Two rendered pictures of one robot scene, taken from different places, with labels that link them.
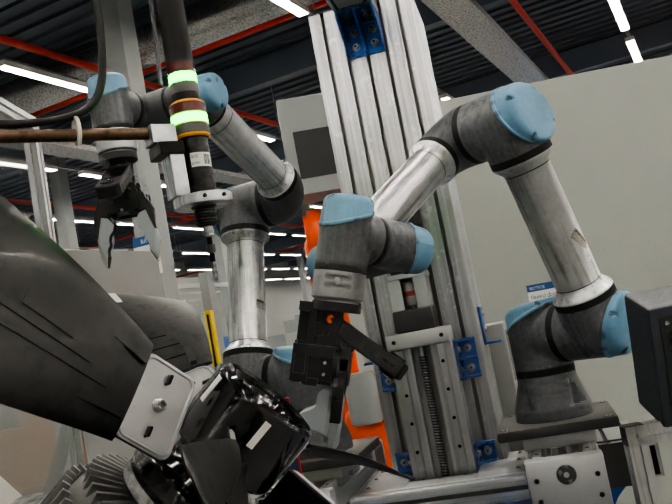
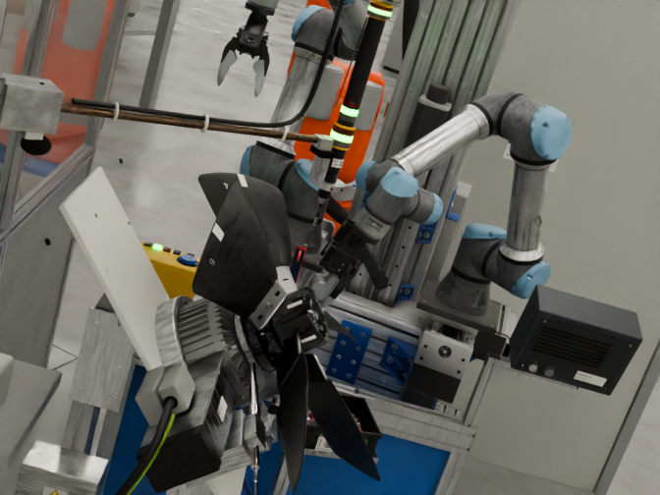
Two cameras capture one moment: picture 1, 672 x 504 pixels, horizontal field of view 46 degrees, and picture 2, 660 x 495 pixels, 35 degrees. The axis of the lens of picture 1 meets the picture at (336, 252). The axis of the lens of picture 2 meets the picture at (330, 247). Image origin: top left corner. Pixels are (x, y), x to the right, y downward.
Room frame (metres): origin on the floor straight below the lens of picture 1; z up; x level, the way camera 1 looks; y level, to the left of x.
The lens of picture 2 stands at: (-1.01, 0.31, 2.01)
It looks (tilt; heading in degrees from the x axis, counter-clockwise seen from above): 19 degrees down; 354
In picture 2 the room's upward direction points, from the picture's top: 17 degrees clockwise
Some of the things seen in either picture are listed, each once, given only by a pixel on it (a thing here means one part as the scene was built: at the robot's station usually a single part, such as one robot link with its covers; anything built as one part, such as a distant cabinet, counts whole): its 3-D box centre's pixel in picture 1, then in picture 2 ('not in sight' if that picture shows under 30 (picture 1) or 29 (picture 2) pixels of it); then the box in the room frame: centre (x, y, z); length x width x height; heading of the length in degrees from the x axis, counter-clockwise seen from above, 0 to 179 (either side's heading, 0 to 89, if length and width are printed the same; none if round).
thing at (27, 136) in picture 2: not in sight; (36, 140); (0.62, 0.64, 1.48); 0.05 x 0.04 x 0.05; 122
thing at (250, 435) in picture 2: not in sight; (254, 433); (0.59, 0.17, 1.08); 0.07 x 0.04 x 0.06; 8
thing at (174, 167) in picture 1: (189, 166); (329, 162); (0.93, 0.15, 1.50); 0.09 x 0.07 x 0.10; 122
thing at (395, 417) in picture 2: not in sight; (300, 391); (1.29, 0.03, 0.82); 0.90 x 0.04 x 0.08; 87
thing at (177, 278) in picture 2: not in sight; (164, 275); (1.31, 0.42, 1.02); 0.16 x 0.10 x 0.11; 87
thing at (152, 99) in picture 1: (150, 112); not in sight; (1.56, 0.31, 1.78); 0.11 x 0.11 x 0.08; 67
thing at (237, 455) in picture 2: not in sight; (214, 448); (0.59, 0.23, 1.03); 0.15 x 0.10 x 0.14; 87
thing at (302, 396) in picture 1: (301, 374); (307, 187); (1.74, 0.12, 1.20); 0.13 x 0.12 x 0.14; 67
